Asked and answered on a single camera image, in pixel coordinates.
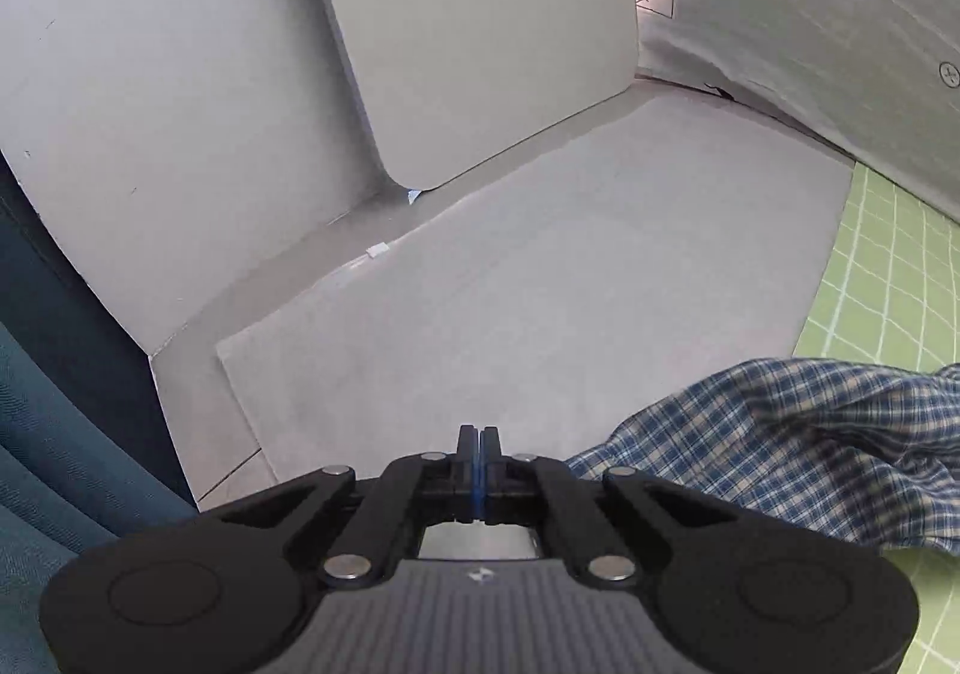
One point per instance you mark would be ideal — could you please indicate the white carrot print sheet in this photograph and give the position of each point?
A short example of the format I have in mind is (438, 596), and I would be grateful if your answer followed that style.
(810, 29)

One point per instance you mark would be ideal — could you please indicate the green checked bed sheet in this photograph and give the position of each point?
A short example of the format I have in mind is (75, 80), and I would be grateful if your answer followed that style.
(885, 284)

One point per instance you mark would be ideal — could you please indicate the small white paper scrap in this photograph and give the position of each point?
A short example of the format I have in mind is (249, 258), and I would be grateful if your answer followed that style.
(377, 250)

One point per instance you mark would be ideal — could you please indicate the blue plaid shirt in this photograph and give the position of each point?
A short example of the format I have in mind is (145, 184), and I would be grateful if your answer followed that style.
(787, 434)

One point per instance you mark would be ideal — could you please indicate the teal cloth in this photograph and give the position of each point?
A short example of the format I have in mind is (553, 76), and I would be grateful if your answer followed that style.
(52, 419)

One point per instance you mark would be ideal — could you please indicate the white board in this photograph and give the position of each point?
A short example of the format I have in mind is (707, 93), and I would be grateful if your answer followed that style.
(480, 29)
(150, 119)

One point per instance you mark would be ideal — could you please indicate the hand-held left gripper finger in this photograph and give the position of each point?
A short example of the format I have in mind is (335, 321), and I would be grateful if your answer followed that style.
(485, 475)
(471, 475)

